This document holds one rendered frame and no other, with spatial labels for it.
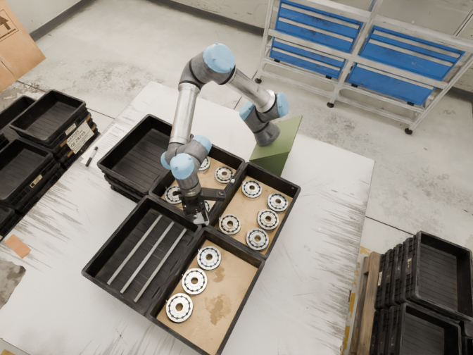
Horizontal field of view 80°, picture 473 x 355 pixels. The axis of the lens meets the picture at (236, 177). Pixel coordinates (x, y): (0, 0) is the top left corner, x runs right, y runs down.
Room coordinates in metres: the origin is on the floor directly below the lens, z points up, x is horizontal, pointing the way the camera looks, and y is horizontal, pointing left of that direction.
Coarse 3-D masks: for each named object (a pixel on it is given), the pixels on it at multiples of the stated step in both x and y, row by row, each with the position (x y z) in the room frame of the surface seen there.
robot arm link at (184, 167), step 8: (176, 160) 0.52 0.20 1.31; (184, 160) 0.52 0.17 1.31; (192, 160) 0.53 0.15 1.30; (176, 168) 0.49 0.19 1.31; (184, 168) 0.49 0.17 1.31; (192, 168) 0.50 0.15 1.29; (176, 176) 0.48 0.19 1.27; (184, 176) 0.48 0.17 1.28; (192, 176) 0.49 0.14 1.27; (184, 184) 0.47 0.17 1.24; (192, 184) 0.48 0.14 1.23
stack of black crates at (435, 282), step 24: (408, 240) 0.74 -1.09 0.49; (432, 240) 0.73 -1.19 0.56; (384, 264) 0.66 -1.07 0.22; (408, 264) 0.58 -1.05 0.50; (432, 264) 0.61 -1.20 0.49; (456, 264) 0.63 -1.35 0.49; (384, 288) 0.49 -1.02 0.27; (408, 288) 0.45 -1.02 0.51; (432, 288) 0.47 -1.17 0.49; (456, 288) 0.49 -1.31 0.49; (432, 312) 0.34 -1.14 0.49; (456, 312) 0.34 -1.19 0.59
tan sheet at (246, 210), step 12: (240, 192) 0.71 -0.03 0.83; (264, 192) 0.73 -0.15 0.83; (240, 204) 0.64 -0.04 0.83; (252, 204) 0.65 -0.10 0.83; (264, 204) 0.66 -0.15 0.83; (288, 204) 0.68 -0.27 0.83; (240, 216) 0.58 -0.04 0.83; (252, 216) 0.59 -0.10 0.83; (252, 228) 0.52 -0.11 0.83; (276, 228) 0.54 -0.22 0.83; (240, 240) 0.46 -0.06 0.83; (264, 252) 0.42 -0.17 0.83
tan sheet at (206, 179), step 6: (210, 162) 0.86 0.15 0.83; (216, 162) 0.87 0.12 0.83; (210, 168) 0.82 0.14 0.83; (216, 168) 0.83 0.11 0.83; (198, 174) 0.78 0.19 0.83; (204, 174) 0.78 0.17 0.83; (210, 174) 0.79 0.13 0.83; (204, 180) 0.75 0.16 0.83; (210, 180) 0.75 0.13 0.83; (204, 186) 0.71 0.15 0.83; (210, 186) 0.72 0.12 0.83; (216, 186) 0.72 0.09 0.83; (222, 186) 0.73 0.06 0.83; (162, 198) 0.61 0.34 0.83
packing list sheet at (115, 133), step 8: (112, 128) 1.10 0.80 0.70; (120, 128) 1.11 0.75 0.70; (104, 136) 1.03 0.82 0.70; (112, 136) 1.04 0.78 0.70; (120, 136) 1.05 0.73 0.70; (96, 144) 0.96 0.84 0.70; (104, 144) 0.97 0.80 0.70; (112, 144) 0.98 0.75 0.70; (88, 152) 0.90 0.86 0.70; (96, 152) 0.91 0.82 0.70; (104, 152) 0.91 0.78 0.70; (96, 160) 0.85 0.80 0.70
